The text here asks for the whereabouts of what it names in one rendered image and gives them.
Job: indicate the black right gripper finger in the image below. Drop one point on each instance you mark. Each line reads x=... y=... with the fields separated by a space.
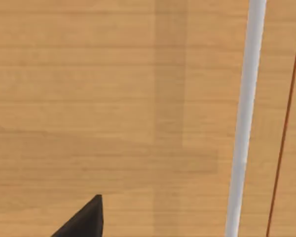
x=88 y=219

